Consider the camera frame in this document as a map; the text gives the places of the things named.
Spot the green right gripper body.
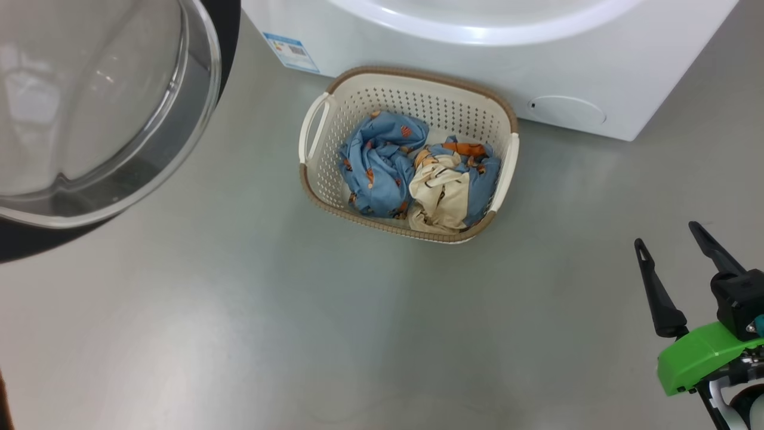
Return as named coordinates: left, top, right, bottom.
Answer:
left=657, top=321, right=764, bottom=396

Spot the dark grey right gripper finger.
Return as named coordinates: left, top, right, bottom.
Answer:
left=634, top=238, right=689, bottom=339
left=688, top=221, right=747, bottom=277

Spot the cream printed garment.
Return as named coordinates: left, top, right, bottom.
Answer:
left=408, top=136, right=502, bottom=235

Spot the blue patterned garment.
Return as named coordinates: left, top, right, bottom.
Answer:
left=339, top=110, right=430, bottom=219

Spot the black round glass washer door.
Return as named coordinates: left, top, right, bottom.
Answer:
left=0, top=0, right=241, bottom=263

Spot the white front-load washing machine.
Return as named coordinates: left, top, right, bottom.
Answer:
left=242, top=0, right=740, bottom=142

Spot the round drain filter cover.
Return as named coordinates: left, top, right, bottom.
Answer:
left=527, top=96, right=607, bottom=126

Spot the cream perforated laundry basket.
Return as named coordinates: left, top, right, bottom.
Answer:
left=298, top=66, right=520, bottom=244

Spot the blue energy label sticker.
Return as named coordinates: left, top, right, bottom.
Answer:
left=263, top=32, right=321, bottom=74

